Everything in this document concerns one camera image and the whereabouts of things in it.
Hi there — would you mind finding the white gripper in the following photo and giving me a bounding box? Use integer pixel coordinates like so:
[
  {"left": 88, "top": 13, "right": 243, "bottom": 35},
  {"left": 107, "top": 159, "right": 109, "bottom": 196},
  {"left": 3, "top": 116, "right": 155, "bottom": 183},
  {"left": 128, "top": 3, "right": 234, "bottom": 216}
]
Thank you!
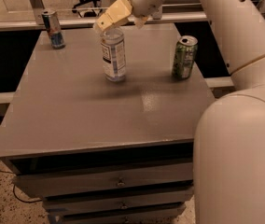
[{"left": 93, "top": 0, "right": 164, "bottom": 33}]

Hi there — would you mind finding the blue labelled plastic bottle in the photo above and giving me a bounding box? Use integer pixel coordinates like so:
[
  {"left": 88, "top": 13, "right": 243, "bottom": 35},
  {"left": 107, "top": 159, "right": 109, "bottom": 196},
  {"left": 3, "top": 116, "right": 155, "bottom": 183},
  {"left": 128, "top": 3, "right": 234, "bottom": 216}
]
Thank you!
[{"left": 101, "top": 28, "right": 126, "bottom": 82}]

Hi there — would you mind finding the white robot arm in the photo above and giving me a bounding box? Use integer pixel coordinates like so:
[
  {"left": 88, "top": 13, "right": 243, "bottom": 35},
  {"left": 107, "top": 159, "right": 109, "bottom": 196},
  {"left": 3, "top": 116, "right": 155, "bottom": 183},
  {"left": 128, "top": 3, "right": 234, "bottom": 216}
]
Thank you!
[{"left": 193, "top": 0, "right": 265, "bottom": 224}]

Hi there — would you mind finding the green soda can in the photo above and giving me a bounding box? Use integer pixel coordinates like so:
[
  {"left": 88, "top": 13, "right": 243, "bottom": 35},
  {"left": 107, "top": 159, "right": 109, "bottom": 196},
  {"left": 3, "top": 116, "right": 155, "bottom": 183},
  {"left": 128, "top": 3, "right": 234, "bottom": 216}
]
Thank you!
[{"left": 172, "top": 35, "right": 198, "bottom": 80}]

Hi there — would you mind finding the blue red energy drink can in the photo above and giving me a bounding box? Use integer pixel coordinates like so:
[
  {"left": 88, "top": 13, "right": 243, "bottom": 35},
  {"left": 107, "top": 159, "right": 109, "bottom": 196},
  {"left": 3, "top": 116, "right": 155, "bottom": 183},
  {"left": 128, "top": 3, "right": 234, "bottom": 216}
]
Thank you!
[{"left": 42, "top": 9, "right": 65, "bottom": 49}]

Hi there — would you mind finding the grey drawer cabinet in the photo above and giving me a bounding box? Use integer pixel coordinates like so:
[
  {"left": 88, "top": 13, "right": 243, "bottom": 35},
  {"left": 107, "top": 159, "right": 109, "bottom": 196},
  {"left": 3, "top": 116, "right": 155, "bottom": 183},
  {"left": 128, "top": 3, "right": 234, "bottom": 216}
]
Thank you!
[{"left": 0, "top": 24, "right": 214, "bottom": 224}]

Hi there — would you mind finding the metal frame rail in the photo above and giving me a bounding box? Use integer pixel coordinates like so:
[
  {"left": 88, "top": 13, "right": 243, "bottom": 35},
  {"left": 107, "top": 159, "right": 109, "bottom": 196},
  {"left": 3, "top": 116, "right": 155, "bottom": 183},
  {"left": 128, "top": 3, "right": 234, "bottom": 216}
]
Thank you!
[{"left": 0, "top": 11, "right": 209, "bottom": 31}]

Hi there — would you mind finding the black floor cable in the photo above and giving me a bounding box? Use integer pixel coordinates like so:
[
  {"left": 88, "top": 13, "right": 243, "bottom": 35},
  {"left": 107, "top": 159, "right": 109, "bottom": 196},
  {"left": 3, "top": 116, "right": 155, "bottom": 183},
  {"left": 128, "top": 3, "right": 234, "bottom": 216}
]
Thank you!
[{"left": 0, "top": 165, "right": 43, "bottom": 204}]

